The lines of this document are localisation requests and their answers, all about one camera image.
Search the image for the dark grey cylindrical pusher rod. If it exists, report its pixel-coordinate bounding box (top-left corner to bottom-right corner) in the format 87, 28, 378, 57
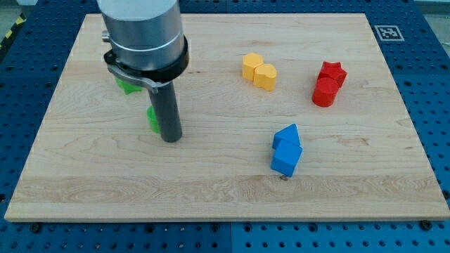
149, 82, 182, 143

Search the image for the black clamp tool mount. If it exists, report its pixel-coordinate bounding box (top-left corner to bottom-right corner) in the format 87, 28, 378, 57
102, 30, 189, 93

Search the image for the green circle block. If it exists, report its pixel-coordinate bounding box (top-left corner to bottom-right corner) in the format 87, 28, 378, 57
146, 106, 160, 134

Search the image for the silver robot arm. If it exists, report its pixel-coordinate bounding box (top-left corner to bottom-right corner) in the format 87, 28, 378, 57
97, 0, 189, 143

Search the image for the green star block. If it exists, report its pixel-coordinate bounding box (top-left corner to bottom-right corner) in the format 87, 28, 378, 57
115, 77, 142, 95

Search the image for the red star block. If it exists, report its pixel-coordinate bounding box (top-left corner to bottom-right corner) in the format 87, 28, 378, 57
318, 61, 347, 88

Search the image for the yellow hexagon block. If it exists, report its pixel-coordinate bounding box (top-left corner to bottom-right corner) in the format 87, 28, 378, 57
242, 53, 264, 81

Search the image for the yellow heart block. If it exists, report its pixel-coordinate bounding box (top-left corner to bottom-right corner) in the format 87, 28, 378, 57
253, 64, 278, 91

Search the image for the light wooden board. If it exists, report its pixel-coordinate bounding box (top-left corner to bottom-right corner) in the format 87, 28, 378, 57
5, 13, 449, 223

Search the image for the blue triangle block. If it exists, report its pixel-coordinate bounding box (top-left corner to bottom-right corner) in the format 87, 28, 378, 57
272, 124, 301, 149

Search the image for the blue cube block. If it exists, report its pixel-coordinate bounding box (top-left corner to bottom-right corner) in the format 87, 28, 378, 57
271, 140, 303, 177

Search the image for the red cylinder block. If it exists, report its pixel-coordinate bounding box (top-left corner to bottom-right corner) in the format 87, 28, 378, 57
311, 77, 340, 108

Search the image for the white fiducial marker tag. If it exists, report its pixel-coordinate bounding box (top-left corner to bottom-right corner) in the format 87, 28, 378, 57
374, 25, 404, 41

